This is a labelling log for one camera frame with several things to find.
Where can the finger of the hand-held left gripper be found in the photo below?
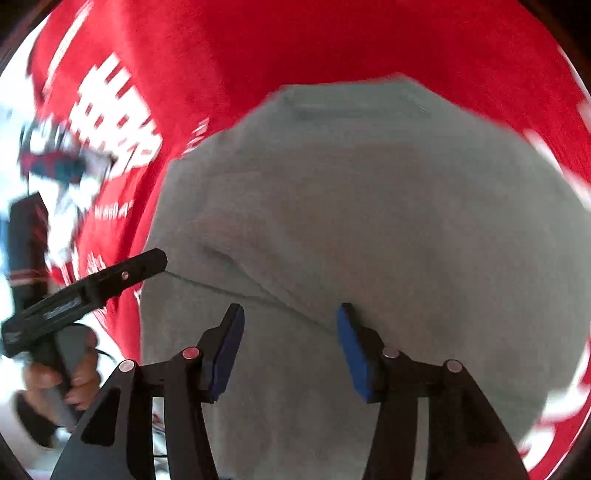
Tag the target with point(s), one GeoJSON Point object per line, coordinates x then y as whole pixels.
{"type": "Point", "coordinates": [124, 274]}

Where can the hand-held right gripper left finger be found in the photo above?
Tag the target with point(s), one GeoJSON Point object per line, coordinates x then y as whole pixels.
{"type": "Point", "coordinates": [229, 355]}

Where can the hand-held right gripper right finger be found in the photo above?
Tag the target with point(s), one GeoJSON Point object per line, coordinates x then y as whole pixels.
{"type": "Point", "coordinates": [352, 355]}

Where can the grey fleece garment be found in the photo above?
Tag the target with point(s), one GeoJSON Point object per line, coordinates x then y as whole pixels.
{"type": "Point", "coordinates": [346, 207]}

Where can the person's left forearm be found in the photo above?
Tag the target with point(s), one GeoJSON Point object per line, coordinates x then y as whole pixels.
{"type": "Point", "coordinates": [34, 420]}

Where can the red printed blanket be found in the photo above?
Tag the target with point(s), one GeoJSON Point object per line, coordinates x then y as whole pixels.
{"type": "Point", "coordinates": [277, 46]}

